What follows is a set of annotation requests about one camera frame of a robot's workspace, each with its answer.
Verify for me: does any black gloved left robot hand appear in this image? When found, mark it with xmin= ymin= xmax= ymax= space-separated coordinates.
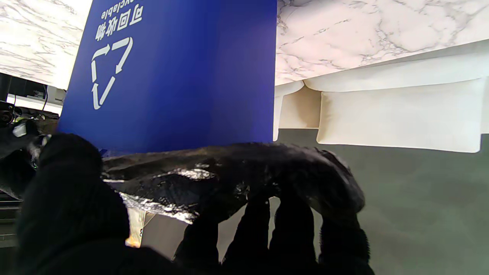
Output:
xmin=11 ymin=133 xmax=377 ymax=275

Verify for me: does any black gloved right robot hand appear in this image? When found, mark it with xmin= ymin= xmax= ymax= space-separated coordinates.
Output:
xmin=0 ymin=128 xmax=39 ymax=199

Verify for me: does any black plastic garbage bag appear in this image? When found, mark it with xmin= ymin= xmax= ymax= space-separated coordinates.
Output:
xmin=101 ymin=142 xmax=365 ymax=226

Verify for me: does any blue plastic recycling bin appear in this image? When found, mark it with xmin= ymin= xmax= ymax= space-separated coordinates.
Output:
xmin=57 ymin=0 xmax=277 ymax=157

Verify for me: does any long white sofa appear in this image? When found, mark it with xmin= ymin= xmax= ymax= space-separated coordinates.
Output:
xmin=304 ymin=38 xmax=489 ymax=134

